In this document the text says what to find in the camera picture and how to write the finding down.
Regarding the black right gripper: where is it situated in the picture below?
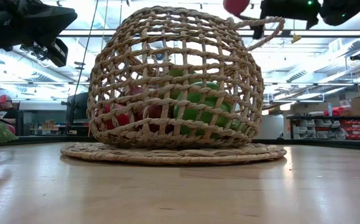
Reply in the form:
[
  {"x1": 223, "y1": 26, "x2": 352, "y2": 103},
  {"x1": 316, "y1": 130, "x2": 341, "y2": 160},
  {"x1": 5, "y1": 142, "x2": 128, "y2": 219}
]
[{"x1": 238, "y1": 0, "x2": 322, "y2": 40}]

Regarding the woven seagrass basket with handles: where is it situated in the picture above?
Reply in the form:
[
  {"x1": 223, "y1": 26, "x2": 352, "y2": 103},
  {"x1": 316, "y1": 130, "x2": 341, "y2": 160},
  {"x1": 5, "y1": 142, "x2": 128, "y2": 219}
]
[{"x1": 85, "y1": 5, "x2": 287, "y2": 149}]

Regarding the small red apple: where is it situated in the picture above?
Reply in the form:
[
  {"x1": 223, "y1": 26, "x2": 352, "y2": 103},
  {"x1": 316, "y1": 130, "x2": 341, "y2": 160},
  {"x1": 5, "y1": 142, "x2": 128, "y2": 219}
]
[{"x1": 136, "y1": 104, "x2": 175, "y2": 134}]

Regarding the person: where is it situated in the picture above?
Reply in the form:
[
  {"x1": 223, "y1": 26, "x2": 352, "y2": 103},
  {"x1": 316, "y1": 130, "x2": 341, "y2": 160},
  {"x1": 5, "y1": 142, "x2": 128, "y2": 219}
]
[{"x1": 0, "y1": 94, "x2": 18, "y2": 125}]

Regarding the black ceiling-mounted device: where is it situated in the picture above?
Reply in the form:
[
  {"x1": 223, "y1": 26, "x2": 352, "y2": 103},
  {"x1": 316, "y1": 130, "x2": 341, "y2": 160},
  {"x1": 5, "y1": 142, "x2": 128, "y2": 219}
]
[{"x1": 20, "y1": 40, "x2": 50, "y2": 62}]

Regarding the green apple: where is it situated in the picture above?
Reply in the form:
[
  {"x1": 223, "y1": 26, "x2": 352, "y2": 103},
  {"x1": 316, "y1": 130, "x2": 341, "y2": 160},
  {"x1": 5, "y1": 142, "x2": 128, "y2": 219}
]
[{"x1": 172, "y1": 81, "x2": 234, "y2": 138}]

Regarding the red-orange mango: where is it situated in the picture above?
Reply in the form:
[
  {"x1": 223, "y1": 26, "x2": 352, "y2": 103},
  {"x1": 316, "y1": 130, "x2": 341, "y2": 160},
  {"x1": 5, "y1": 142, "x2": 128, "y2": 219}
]
[{"x1": 101, "y1": 103, "x2": 132, "y2": 131}]

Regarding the black metal table frame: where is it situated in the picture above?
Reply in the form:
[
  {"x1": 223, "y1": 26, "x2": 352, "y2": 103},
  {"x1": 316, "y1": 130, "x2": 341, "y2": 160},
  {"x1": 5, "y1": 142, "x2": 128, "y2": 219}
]
[{"x1": 0, "y1": 134, "x2": 360, "y2": 152}]

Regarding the slanted thin black pole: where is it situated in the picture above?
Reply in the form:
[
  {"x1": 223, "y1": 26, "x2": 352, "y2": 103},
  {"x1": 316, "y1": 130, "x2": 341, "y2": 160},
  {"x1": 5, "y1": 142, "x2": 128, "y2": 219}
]
[{"x1": 72, "y1": 0, "x2": 100, "y2": 98}]

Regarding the round woven seagrass mat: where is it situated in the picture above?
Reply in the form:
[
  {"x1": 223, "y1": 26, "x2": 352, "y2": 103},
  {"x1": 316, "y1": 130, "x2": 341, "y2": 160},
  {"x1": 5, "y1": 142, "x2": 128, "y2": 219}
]
[{"x1": 60, "y1": 142, "x2": 288, "y2": 166}]

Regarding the shelf with red storage bins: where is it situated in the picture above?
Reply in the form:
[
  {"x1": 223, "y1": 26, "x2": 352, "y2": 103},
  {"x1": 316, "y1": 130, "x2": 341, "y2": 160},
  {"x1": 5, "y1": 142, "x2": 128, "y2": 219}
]
[{"x1": 285, "y1": 105, "x2": 360, "y2": 141}]

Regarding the black monitor on stand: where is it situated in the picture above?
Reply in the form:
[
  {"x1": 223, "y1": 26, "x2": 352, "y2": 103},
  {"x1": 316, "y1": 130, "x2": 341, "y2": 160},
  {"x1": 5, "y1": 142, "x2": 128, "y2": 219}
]
[{"x1": 60, "y1": 91, "x2": 90, "y2": 135}]

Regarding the yellow hanging pendant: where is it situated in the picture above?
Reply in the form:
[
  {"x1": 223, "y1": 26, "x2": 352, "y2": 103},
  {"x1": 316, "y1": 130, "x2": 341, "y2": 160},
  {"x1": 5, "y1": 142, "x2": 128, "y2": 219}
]
[{"x1": 290, "y1": 18, "x2": 302, "y2": 45}]

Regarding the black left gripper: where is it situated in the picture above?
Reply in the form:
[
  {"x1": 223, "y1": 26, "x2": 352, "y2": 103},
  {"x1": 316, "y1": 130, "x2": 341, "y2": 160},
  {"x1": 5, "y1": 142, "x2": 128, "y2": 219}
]
[{"x1": 0, "y1": 0, "x2": 78, "y2": 68}]

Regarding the black overhead rig beam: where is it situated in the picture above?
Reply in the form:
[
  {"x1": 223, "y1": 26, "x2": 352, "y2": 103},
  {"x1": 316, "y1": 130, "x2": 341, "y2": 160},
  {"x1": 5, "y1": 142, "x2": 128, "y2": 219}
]
[{"x1": 55, "y1": 27, "x2": 360, "y2": 39}]

